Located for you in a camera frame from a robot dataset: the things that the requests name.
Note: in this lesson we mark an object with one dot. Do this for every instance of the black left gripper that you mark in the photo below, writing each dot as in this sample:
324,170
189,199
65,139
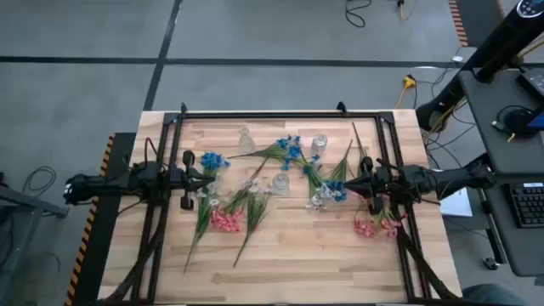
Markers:
180,178

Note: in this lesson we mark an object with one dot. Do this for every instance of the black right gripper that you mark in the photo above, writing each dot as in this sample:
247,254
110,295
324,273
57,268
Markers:
384,183

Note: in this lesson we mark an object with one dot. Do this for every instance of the ribbed clear glass vase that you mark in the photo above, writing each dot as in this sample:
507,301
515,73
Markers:
280,184

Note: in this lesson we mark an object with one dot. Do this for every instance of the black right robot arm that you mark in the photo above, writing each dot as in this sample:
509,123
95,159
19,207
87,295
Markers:
446,178

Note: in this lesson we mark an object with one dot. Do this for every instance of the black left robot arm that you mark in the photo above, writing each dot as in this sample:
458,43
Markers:
106,185

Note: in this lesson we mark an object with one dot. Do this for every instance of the conical clear glass vase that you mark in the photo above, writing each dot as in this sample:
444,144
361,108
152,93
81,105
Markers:
245,143

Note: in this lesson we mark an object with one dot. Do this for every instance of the diamond-cut clear glass vase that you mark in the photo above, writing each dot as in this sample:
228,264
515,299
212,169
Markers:
319,145

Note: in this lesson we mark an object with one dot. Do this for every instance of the white paper sheet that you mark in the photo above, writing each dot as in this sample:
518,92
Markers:
457,206

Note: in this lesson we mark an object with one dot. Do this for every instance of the black platform with hazard stripes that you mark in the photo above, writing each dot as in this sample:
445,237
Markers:
98,238

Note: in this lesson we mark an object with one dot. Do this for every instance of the dark grey desk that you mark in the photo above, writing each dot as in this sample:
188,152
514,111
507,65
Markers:
489,127

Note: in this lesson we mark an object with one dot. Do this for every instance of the black caster wheel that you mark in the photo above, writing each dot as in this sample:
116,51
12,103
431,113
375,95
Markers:
491,264

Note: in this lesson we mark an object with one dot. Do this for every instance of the small white power adapter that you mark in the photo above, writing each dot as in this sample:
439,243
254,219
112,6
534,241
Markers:
457,59

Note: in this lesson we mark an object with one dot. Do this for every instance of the black keyboard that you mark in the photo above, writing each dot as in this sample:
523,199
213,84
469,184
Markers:
527,206

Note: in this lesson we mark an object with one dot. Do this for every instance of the person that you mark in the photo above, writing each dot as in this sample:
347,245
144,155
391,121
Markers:
489,297

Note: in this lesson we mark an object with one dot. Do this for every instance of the black tower fan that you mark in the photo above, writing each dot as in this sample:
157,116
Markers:
497,42

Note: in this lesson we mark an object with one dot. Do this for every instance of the black flat desk device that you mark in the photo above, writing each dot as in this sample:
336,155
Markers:
533,83

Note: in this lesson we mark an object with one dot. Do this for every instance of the black hazard-striped floor mat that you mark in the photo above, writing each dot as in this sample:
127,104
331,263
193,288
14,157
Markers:
476,17

